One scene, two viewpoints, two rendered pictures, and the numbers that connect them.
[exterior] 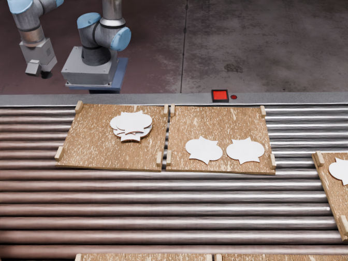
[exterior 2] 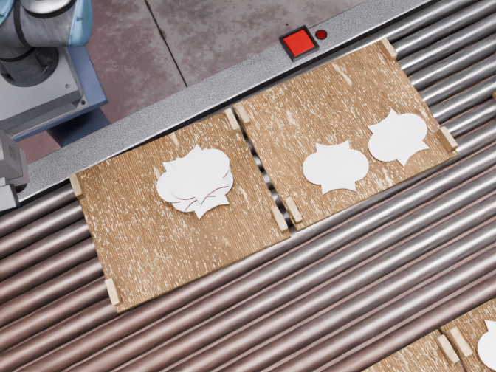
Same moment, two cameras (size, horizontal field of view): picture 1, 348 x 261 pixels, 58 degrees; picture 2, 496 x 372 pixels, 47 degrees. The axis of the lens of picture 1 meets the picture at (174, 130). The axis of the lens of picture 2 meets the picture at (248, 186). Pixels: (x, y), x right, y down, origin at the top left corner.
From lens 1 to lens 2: 53 cm
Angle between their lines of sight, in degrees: 24
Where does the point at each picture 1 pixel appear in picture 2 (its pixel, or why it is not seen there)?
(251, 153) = (410, 137)
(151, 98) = (184, 101)
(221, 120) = (331, 96)
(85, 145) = (141, 252)
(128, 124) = (192, 182)
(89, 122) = (116, 205)
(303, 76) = not seen: outside the picture
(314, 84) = not seen: outside the picture
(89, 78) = (44, 111)
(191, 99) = (255, 72)
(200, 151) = (333, 173)
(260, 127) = (396, 80)
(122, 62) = not seen: hidden behind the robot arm
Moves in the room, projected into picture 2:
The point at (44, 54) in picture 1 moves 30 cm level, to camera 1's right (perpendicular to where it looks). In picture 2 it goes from (12, 163) to (167, 83)
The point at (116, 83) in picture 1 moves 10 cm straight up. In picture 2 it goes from (92, 92) to (80, 71)
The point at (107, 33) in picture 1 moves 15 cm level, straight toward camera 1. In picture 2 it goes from (54, 26) to (95, 70)
